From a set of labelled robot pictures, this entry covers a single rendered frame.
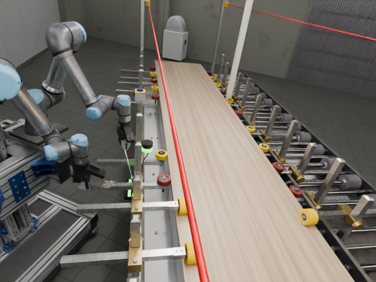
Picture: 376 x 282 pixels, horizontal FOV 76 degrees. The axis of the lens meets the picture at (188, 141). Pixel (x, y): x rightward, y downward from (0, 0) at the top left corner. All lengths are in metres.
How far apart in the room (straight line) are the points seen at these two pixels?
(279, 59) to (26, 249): 7.06
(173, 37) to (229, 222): 6.58
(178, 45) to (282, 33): 2.86
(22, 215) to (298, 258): 1.65
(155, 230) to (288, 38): 6.72
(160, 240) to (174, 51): 6.48
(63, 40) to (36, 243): 1.42
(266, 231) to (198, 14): 7.21
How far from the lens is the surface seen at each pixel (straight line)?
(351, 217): 1.52
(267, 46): 7.62
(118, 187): 1.44
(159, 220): 1.57
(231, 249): 1.18
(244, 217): 1.31
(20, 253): 2.12
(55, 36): 1.35
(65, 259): 1.08
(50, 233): 2.16
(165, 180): 1.40
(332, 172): 1.58
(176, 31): 7.42
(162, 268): 1.40
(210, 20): 7.87
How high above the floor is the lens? 1.84
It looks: 32 degrees down
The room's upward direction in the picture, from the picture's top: 8 degrees clockwise
